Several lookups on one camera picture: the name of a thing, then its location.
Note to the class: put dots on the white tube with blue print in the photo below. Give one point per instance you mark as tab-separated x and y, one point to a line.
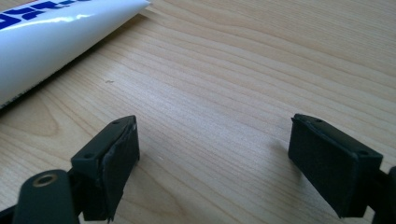
46	43

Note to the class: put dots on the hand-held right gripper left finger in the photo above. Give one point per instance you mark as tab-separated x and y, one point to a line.
106	168

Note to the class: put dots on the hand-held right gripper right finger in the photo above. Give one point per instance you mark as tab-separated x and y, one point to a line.
330	168

